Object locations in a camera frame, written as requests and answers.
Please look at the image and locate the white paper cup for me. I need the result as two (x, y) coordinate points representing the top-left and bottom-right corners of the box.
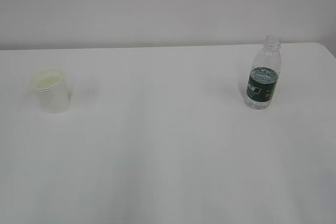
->
(33, 68), (70, 114)

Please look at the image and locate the clear green-label water bottle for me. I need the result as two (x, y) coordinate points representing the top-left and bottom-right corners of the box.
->
(245, 35), (281, 110)

